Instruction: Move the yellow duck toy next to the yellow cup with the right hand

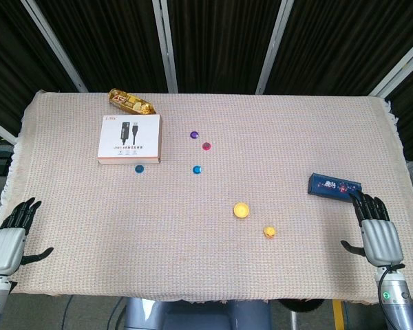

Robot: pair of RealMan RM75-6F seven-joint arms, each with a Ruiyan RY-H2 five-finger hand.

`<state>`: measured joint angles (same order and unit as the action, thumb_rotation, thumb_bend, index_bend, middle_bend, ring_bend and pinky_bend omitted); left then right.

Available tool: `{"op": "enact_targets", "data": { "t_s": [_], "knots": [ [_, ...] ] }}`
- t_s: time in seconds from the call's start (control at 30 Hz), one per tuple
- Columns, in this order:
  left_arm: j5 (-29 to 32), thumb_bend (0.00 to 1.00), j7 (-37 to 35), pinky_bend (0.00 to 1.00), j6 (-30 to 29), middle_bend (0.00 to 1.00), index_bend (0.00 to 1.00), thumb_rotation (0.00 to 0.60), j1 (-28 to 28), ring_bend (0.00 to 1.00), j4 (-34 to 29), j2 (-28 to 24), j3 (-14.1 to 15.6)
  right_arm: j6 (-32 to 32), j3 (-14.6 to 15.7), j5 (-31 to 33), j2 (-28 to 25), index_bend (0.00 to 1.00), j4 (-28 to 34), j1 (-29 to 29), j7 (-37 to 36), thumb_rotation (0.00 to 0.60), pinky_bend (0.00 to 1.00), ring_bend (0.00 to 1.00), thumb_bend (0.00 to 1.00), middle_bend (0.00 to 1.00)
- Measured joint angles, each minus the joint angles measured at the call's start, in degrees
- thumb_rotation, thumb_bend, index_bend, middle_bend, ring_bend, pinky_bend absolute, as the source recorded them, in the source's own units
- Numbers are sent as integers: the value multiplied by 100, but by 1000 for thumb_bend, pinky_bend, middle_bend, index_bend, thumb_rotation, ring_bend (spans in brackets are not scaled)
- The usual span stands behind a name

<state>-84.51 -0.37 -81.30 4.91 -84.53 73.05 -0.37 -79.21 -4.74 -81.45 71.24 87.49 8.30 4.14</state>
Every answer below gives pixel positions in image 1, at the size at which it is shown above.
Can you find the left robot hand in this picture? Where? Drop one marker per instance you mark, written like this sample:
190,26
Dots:
5,247

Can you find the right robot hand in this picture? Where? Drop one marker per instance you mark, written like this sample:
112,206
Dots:
380,242

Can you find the small orange toy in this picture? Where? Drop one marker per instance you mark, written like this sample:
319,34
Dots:
269,232

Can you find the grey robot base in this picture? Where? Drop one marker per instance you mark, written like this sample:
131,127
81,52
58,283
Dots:
196,314

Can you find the yellow round cap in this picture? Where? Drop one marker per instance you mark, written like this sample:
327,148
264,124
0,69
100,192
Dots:
241,210

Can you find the blue token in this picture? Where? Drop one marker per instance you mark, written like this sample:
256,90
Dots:
138,168

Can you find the cyan token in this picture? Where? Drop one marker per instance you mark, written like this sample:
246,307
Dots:
197,169

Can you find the magenta token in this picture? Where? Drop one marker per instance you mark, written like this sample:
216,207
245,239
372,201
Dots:
206,146

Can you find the purple token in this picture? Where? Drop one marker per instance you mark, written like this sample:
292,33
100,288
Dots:
193,135

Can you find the dark blue rectangular box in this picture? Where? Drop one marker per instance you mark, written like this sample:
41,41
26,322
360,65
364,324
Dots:
334,185

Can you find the beige woven tablecloth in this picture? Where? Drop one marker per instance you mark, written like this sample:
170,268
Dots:
206,192

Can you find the golden snack packet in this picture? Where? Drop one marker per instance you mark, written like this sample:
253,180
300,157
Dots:
130,101

